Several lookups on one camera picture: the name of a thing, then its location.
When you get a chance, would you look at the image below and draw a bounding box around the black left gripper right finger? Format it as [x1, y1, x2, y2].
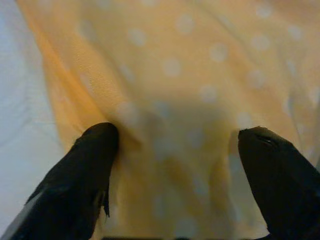
[237, 126, 320, 240]

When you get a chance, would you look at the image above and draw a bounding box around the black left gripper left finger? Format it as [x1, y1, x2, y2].
[0, 121, 120, 240]

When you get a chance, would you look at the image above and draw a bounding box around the yellow cartoon print duvet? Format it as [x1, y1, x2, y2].
[14, 0, 320, 240]

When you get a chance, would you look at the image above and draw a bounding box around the white quilted mattress pad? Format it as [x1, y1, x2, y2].
[0, 0, 65, 226]

